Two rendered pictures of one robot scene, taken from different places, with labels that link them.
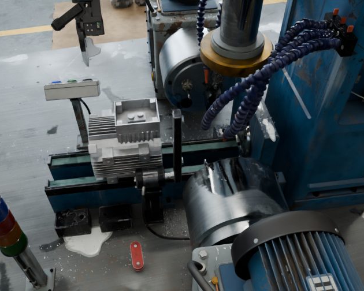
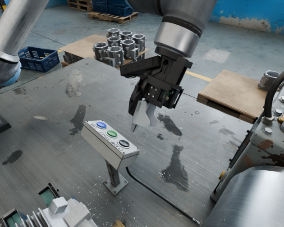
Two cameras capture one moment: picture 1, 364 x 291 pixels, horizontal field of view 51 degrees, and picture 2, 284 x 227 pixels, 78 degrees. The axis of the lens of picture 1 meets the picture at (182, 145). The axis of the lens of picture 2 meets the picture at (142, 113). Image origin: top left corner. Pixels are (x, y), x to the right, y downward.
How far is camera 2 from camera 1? 0.96 m
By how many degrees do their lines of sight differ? 36
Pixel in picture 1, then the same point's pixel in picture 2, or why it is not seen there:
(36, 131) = not seen: hidden behind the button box
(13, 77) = not seen: hidden behind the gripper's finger
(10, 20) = (196, 68)
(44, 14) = (214, 72)
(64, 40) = (211, 90)
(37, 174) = (60, 179)
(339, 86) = not seen: outside the picture
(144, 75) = (222, 160)
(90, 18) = (157, 80)
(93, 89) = (116, 160)
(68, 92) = (96, 143)
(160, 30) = (261, 147)
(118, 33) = (247, 104)
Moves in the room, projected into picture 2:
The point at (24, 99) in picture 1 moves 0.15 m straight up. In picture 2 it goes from (123, 114) to (121, 91)
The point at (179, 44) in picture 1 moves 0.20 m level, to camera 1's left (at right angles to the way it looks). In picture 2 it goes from (275, 206) to (181, 131)
